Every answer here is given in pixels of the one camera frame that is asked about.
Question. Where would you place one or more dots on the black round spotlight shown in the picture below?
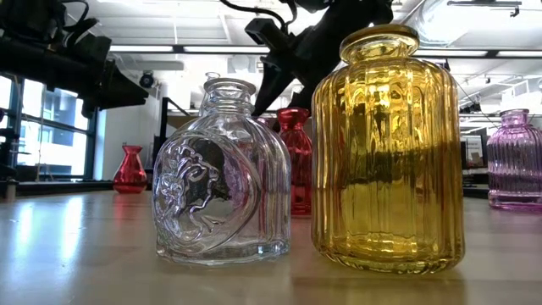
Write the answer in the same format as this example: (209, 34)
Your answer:
(147, 80)

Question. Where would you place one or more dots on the clear embossed glass bottle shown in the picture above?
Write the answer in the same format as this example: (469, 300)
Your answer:
(220, 203)

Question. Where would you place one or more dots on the wooden shelf black metal frame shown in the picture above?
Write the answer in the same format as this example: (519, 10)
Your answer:
(163, 127)

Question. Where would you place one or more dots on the black metal table frame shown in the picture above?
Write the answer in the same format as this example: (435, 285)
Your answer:
(63, 187)

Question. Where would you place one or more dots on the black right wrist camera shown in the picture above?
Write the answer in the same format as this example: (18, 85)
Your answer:
(267, 34)

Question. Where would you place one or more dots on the clear tall-necked glass vase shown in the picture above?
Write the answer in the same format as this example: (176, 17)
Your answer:
(211, 75)

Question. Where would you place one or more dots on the yellow ribbed glass jar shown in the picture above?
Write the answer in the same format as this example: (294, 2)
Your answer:
(387, 169)

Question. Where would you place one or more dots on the silver ventilation duct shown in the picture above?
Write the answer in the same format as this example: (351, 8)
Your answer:
(440, 25)

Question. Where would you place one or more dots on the long ceiling light strip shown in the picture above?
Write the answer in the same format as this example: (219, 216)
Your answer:
(139, 48)

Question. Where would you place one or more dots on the purple ribbed glass bottle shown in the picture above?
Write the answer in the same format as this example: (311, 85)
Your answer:
(514, 169)

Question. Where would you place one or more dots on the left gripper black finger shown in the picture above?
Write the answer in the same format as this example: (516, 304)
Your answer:
(90, 111)
(118, 91)

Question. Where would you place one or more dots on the red cone glass vase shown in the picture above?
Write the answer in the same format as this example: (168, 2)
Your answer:
(130, 175)

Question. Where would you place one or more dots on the large window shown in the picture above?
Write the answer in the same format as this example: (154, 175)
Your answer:
(55, 140)

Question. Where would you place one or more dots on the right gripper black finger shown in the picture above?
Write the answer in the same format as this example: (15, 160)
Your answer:
(301, 95)
(271, 89)

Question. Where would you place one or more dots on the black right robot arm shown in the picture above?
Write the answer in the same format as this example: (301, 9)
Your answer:
(360, 12)

